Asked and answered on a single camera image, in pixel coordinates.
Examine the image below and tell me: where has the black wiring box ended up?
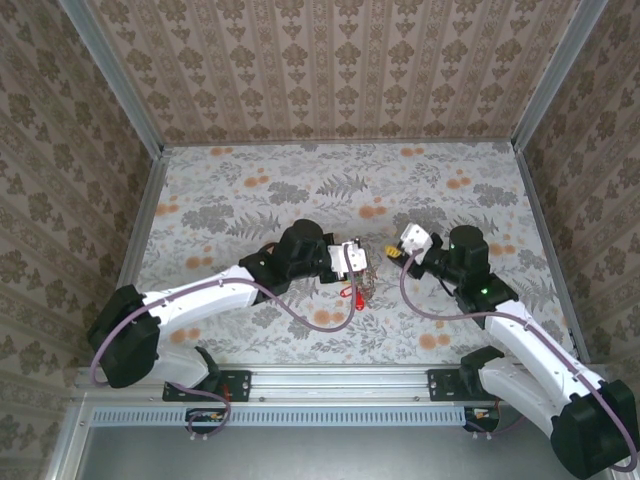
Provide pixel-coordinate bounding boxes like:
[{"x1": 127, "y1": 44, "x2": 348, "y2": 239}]
[
  {"x1": 184, "y1": 407, "x2": 229, "y2": 436},
  {"x1": 462, "y1": 405, "x2": 501, "y2": 434}
]

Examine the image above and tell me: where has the grey metal panel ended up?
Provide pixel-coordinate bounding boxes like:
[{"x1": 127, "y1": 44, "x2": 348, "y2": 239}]
[{"x1": 74, "y1": 424, "x2": 556, "y2": 480}]

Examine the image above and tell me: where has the aluminium table side rail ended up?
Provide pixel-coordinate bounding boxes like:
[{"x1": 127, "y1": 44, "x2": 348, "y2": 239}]
[
  {"x1": 115, "y1": 149, "x2": 172, "y2": 301},
  {"x1": 514, "y1": 149, "x2": 592, "y2": 364}
]

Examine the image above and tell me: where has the thin aluminium table edge rail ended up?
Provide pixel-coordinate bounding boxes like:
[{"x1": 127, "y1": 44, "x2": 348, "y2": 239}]
[{"x1": 162, "y1": 139, "x2": 516, "y2": 150}]

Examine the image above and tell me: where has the long aluminium base rail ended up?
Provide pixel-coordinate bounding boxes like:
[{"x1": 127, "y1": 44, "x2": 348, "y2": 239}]
[{"x1": 74, "y1": 367, "x2": 481, "y2": 406}]

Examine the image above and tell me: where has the slotted grey cable duct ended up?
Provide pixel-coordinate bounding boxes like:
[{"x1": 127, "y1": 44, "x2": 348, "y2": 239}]
[{"x1": 92, "y1": 405, "x2": 469, "y2": 428}]

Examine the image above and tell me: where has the short purple base cable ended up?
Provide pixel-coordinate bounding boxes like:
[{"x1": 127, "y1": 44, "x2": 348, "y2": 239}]
[
  {"x1": 492, "y1": 415, "x2": 527, "y2": 436},
  {"x1": 167, "y1": 379, "x2": 235, "y2": 441}
]

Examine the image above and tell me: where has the short aluminium frame post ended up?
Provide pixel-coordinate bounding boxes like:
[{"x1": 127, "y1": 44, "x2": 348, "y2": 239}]
[{"x1": 42, "y1": 394, "x2": 94, "y2": 480}]

